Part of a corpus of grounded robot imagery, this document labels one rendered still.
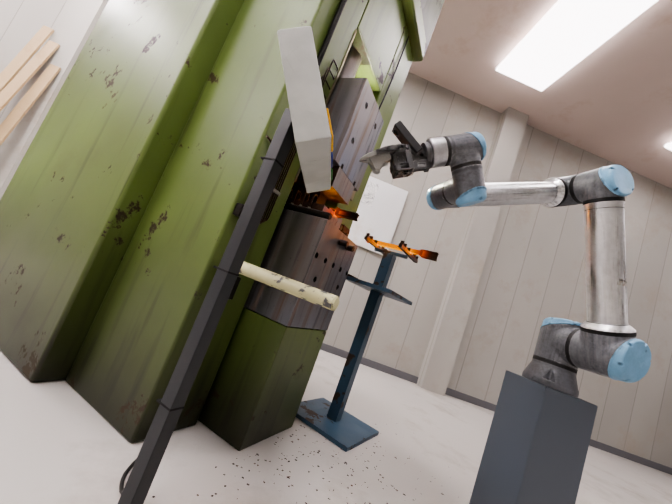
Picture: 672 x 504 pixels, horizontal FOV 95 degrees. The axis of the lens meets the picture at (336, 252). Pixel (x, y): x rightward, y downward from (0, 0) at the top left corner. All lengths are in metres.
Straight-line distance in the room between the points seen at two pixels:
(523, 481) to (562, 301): 3.78
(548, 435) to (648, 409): 4.68
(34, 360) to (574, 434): 1.93
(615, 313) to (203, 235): 1.43
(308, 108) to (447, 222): 3.60
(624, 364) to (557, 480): 0.48
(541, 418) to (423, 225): 2.98
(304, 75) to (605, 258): 1.15
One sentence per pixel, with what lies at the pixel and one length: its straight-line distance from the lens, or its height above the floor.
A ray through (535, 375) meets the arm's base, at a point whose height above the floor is 0.62.
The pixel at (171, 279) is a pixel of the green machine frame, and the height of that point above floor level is 0.50.
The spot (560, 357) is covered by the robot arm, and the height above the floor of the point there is 0.72.
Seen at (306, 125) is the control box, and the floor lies 0.97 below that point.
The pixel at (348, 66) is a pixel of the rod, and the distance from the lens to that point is 1.79.
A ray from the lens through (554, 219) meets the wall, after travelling 5.11.
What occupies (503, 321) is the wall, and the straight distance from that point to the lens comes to 4.55.
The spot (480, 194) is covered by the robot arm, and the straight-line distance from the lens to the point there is 1.03.
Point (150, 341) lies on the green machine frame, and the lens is 1.23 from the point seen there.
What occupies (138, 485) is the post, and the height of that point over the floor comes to 0.08.
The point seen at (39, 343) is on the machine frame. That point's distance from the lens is 1.55.
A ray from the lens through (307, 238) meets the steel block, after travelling 1.25.
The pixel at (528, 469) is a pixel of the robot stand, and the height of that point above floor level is 0.31.
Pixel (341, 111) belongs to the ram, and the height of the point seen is 1.39.
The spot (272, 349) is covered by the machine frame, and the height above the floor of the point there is 0.37.
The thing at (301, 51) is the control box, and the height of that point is 1.13.
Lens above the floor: 0.64
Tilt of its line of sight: 8 degrees up
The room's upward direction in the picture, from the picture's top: 20 degrees clockwise
